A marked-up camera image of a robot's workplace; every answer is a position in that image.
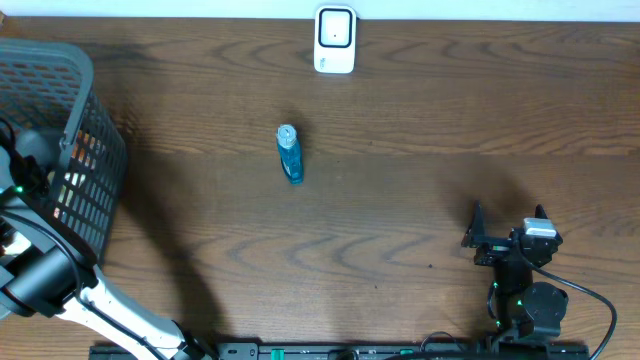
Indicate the white barcode scanner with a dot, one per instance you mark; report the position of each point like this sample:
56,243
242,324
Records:
335,39

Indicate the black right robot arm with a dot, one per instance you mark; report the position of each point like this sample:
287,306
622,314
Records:
525,311

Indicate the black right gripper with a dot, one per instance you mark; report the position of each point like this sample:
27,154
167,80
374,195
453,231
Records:
475,236

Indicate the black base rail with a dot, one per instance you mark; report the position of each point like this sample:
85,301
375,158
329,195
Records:
434,348

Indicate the grey plastic basket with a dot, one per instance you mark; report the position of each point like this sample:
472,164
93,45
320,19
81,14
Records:
50,111

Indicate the teal mouthwash bottle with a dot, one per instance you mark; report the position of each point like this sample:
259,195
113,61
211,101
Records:
290,153

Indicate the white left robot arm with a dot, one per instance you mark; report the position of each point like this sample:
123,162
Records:
65,280

